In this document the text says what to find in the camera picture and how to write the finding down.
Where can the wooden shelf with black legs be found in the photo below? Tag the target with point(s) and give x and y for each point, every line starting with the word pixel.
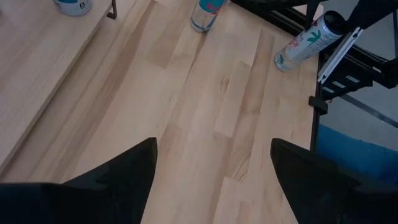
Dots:
pixel 37 62

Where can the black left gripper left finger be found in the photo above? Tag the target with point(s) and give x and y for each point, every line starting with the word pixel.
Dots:
pixel 93 202

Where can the white strip on frame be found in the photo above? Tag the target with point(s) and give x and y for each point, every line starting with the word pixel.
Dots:
pixel 339 56

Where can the white Celsius can blue band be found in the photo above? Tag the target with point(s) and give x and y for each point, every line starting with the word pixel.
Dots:
pixel 73 7

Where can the silver blue Red Bull can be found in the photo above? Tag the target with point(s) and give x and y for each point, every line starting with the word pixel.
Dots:
pixel 203 20

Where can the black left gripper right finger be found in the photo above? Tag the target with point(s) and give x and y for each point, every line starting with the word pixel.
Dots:
pixel 329 202

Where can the blue mat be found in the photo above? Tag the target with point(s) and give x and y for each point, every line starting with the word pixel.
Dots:
pixel 357 155

